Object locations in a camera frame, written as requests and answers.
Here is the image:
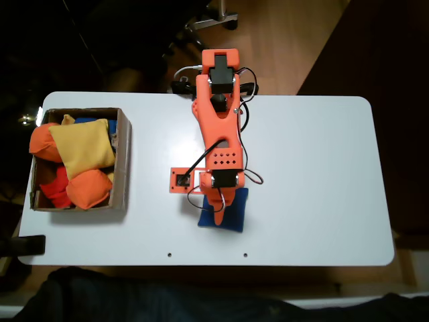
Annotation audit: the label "person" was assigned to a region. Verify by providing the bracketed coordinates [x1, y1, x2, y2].
[13, 266, 429, 322]

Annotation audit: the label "black table clamp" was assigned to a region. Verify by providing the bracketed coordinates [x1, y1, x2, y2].
[0, 234, 46, 258]

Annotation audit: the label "black base clamp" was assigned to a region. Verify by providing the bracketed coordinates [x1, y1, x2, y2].
[239, 82, 261, 97]
[171, 76, 197, 98]

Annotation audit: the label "thin arm servo wires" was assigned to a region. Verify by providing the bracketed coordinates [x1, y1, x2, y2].
[233, 66, 265, 186]

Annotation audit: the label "orange camera mount with camera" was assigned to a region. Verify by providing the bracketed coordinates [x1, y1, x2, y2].
[170, 166, 204, 195]

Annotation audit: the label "thin gripper servo wire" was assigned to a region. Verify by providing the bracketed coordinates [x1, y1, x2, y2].
[186, 186, 225, 213]

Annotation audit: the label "office chair base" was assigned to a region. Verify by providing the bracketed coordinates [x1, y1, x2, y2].
[160, 0, 239, 60]

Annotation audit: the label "blue bean bag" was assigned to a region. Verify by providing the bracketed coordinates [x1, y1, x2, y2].
[196, 186, 249, 234]
[73, 116, 118, 137]

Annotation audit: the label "red bean bag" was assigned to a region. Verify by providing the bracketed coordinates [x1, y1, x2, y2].
[39, 166, 73, 208]

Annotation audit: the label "black camera cable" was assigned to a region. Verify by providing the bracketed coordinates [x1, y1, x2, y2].
[180, 139, 225, 185]

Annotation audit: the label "orange bean bag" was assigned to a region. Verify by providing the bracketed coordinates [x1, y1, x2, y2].
[29, 122, 64, 164]
[65, 168, 113, 211]

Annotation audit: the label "white usb cable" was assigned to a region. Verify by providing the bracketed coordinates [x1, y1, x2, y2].
[176, 64, 204, 81]

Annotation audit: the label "brown cardboard box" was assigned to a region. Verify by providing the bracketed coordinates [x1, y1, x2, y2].
[30, 107, 133, 213]

